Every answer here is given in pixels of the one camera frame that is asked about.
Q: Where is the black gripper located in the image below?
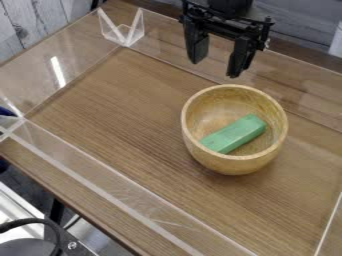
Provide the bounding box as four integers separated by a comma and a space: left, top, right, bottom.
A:
179, 0, 274, 78

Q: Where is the green rectangular block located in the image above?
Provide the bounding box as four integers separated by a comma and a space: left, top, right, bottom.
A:
199, 114, 267, 154

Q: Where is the light wooden bowl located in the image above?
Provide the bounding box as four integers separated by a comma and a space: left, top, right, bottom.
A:
180, 85, 289, 175

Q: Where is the white object at right edge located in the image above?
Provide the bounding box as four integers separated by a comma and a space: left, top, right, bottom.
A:
329, 23, 342, 58

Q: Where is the blue object at left edge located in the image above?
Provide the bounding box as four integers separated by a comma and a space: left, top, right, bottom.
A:
0, 106, 17, 117

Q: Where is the black metal table leg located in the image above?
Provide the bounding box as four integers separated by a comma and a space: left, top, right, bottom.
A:
50, 199, 66, 224

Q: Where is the clear acrylic tray wall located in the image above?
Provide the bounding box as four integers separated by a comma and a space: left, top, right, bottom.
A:
0, 2, 342, 256

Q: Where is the black cable loop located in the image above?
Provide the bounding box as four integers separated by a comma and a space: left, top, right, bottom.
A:
0, 218, 64, 256

